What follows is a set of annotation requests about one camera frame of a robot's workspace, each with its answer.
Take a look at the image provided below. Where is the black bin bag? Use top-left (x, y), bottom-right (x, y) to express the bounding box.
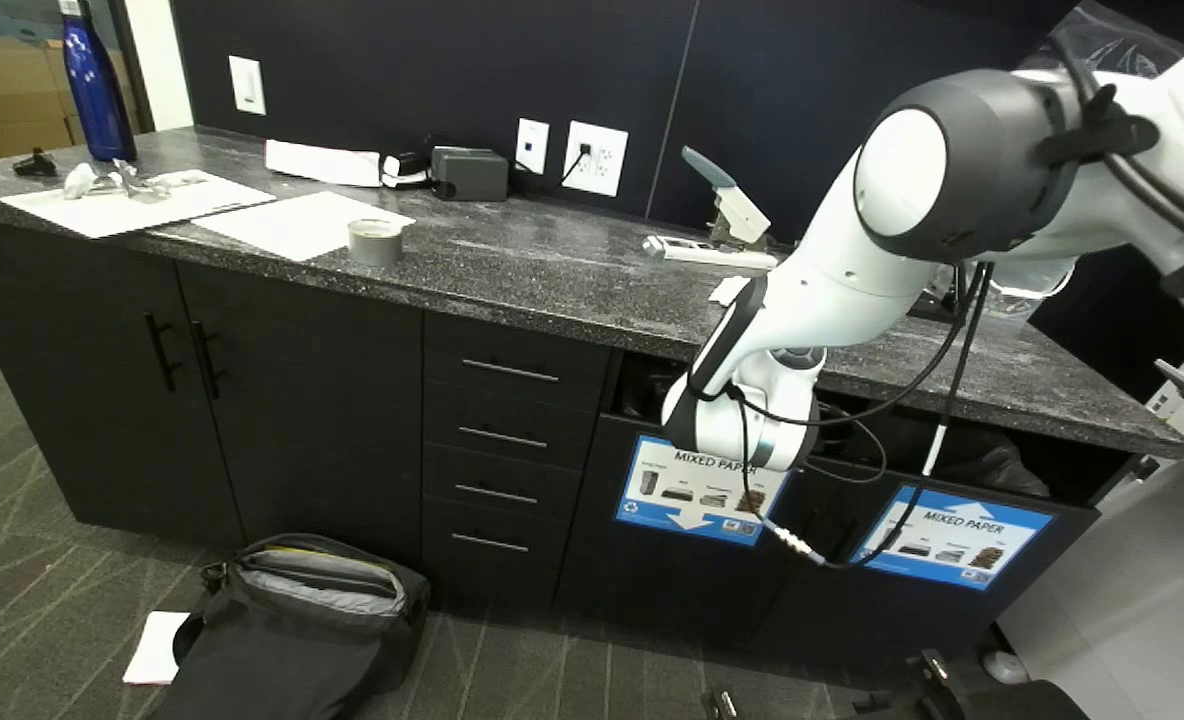
top-left (615, 351), bottom-right (693, 430)
top-left (822, 396), bottom-right (1056, 501)

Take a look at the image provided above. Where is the black bin door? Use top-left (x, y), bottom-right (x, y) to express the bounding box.
top-left (550, 414), bottom-right (822, 653)

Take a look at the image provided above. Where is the black cabinet drawer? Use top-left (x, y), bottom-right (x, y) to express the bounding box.
top-left (419, 384), bottom-right (607, 463)
top-left (419, 443), bottom-right (594, 524)
top-left (419, 310), bottom-right (615, 406)
top-left (419, 501), bottom-right (591, 622)

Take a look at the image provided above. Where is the blue label down arrow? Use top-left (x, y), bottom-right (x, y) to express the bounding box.
top-left (610, 430), bottom-right (793, 552)

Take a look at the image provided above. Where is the grey white stapler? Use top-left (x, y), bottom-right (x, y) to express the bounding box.
top-left (639, 141), bottom-right (784, 271)

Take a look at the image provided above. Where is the black power adapter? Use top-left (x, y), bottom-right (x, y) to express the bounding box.
top-left (425, 141), bottom-right (510, 203)

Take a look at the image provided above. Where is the grey tape roll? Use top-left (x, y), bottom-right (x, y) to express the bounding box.
top-left (343, 212), bottom-right (410, 262)

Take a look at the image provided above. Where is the black cabinet door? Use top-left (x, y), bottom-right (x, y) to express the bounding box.
top-left (0, 212), bottom-right (248, 552)
top-left (171, 258), bottom-right (427, 569)

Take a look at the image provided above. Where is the flat white paper sheet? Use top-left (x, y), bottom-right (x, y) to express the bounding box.
top-left (0, 165), bottom-right (276, 243)
top-left (188, 190), bottom-right (414, 269)

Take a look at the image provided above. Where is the white power strip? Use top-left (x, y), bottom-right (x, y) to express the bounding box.
top-left (258, 137), bottom-right (405, 194)

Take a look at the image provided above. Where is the black grey backpack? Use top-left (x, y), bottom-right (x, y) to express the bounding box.
top-left (166, 530), bottom-right (435, 720)

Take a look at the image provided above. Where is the blue label up arrow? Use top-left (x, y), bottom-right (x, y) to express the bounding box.
top-left (844, 482), bottom-right (1058, 597)

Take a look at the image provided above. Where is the clear plastic storage container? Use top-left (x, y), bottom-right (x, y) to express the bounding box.
top-left (987, 251), bottom-right (1080, 299)

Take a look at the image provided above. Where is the black stand clamp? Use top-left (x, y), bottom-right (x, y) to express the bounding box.
top-left (901, 646), bottom-right (1093, 720)

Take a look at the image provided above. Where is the black box blue label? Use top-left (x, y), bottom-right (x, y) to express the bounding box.
top-left (746, 443), bottom-right (1102, 686)

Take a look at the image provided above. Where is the crumpled clear plastic wrap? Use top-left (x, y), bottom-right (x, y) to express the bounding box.
top-left (60, 155), bottom-right (174, 203)

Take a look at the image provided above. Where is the white paper on floor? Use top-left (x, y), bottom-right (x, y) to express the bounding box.
top-left (118, 609), bottom-right (194, 692)

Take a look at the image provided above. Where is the blue water bottle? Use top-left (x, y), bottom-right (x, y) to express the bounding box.
top-left (57, 0), bottom-right (142, 169)

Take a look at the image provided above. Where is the light grey machine housing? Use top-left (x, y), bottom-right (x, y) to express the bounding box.
top-left (987, 334), bottom-right (1184, 720)

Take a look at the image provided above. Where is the small black desk object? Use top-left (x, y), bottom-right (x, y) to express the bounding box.
top-left (9, 143), bottom-right (62, 186)

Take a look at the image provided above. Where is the translucent plastic bag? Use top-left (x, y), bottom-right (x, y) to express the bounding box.
top-left (1053, 0), bottom-right (1184, 80)

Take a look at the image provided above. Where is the silver drawer handle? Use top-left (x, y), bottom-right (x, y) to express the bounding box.
top-left (452, 422), bottom-right (554, 458)
top-left (454, 351), bottom-right (565, 390)
top-left (442, 524), bottom-right (535, 562)
top-left (446, 476), bottom-right (544, 511)

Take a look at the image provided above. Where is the large white wall outlet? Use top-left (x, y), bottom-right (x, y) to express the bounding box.
top-left (558, 118), bottom-right (633, 203)

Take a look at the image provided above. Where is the small white wall outlet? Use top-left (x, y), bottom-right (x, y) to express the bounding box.
top-left (510, 112), bottom-right (554, 182)

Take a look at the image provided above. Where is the black looping robot cable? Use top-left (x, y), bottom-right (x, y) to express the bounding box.
top-left (727, 258), bottom-right (1000, 576)

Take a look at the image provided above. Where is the black cabinet door handle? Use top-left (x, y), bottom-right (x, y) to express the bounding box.
top-left (188, 316), bottom-right (229, 406)
top-left (139, 310), bottom-right (180, 396)

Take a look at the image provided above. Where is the white wall switch plate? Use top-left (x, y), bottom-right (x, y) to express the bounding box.
top-left (225, 52), bottom-right (273, 122)

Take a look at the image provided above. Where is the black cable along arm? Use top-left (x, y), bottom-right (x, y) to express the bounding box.
top-left (1032, 38), bottom-right (1184, 310)

